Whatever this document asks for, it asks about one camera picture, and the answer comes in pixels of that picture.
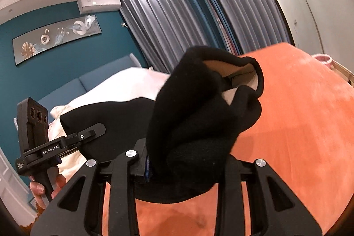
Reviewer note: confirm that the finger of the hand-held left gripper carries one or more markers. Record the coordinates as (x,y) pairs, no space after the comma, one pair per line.
(91,132)

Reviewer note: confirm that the white air conditioner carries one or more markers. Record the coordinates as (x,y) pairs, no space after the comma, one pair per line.
(98,2)

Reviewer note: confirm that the orange blanket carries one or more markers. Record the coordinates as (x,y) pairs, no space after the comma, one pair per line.
(290,128)

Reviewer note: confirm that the white duvet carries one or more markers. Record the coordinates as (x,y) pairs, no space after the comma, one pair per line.
(110,86)

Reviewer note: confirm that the long wall painting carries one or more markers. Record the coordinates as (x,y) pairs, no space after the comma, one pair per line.
(55,38)

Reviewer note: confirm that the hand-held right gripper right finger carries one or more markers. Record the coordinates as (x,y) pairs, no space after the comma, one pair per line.
(237,168)

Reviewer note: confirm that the grey curtain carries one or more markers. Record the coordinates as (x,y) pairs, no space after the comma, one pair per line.
(166,17)

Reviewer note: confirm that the white cabinet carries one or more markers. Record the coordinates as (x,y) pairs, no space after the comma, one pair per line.
(11,186)

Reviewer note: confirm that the blue headboard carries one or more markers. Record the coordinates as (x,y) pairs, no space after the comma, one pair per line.
(110,73)

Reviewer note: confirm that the person's left hand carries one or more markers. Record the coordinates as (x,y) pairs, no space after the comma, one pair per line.
(37,187)

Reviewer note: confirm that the wooden frame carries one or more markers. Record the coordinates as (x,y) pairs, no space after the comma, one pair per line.
(343,71)

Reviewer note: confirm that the white door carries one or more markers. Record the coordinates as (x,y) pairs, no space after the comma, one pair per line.
(296,9)

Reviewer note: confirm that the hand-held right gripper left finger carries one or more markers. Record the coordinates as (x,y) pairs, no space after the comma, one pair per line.
(143,167)

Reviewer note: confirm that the black pants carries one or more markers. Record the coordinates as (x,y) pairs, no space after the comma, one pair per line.
(193,128)

